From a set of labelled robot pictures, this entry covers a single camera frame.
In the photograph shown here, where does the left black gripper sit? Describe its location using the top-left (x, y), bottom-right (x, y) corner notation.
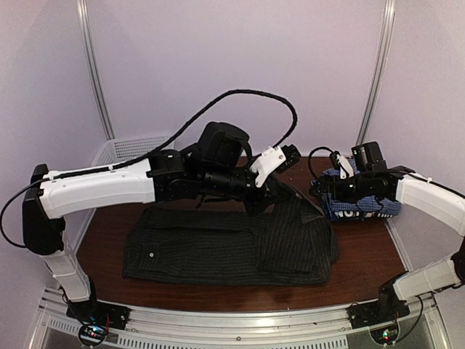
top-left (201, 159), bottom-right (292, 218)

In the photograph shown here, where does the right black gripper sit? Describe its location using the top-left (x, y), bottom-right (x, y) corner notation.
top-left (310, 172), bottom-right (373, 203)

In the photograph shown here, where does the dark pinstriped long sleeve shirt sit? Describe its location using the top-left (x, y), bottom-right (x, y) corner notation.
top-left (122, 183), bottom-right (339, 286)

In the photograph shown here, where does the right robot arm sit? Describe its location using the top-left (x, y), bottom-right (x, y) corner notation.
top-left (310, 167), bottom-right (464, 321)

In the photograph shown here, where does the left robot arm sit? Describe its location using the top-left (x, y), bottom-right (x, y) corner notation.
top-left (22, 147), bottom-right (287, 323)

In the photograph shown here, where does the navy folded shirt white print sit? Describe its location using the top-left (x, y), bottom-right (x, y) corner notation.
top-left (328, 210), bottom-right (393, 222)

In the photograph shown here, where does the blue checkered folded shirt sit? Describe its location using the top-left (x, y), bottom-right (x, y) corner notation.
top-left (312, 180), bottom-right (401, 221)

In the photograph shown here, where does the white perforated plastic basket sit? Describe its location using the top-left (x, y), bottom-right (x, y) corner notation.
top-left (92, 135), bottom-right (169, 167)

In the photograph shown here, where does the right circuit board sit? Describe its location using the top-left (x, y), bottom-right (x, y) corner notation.
top-left (370, 326), bottom-right (399, 345)

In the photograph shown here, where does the circuit board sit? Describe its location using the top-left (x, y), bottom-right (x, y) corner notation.
top-left (370, 326), bottom-right (399, 345)
top-left (78, 324), bottom-right (108, 346)

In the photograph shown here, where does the left circuit board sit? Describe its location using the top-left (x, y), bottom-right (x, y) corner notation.
top-left (78, 324), bottom-right (108, 346)

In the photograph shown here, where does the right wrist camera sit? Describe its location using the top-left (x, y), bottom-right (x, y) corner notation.
top-left (330, 141), bottom-right (387, 180)

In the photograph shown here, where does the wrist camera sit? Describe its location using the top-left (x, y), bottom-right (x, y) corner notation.
top-left (330, 141), bottom-right (387, 180)
top-left (198, 121), bottom-right (302, 188)

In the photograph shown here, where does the left black camera cable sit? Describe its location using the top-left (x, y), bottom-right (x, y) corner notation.
top-left (0, 89), bottom-right (299, 249)

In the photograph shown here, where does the black camera cable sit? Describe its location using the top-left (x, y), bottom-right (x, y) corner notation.
top-left (0, 89), bottom-right (299, 249)
top-left (307, 145), bottom-right (341, 182)

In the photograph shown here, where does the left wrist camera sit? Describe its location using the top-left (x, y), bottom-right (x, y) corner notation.
top-left (198, 121), bottom-right (302, 188)

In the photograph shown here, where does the right black camera cable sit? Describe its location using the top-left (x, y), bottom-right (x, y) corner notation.
top-left (307, 145), bottom-right (341, 182)

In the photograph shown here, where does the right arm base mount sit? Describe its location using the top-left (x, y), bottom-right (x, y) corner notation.
top-left (347, 300), bottom-right (411, 329)

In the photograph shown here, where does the right aluminium frame post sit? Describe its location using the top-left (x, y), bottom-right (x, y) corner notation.
top-left (356, 0), bottom-right (396, 145)

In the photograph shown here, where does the aluminium frame post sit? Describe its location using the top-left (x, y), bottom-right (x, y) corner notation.
top-left (76, 0), bottom-right (115, 140)
top-left (356, 0), bottom-right (396, 145)

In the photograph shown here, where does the front aluminium rail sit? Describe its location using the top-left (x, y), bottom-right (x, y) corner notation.
top-left (36, 285), bottom-right (440, 349)

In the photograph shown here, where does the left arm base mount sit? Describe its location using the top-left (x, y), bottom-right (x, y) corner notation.
top-left (66, 301), bottom-right (130, 330)

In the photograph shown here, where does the left aluminium frame post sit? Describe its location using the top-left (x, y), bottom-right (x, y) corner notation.
top-left (76, 0), bottom-right (115, 140)

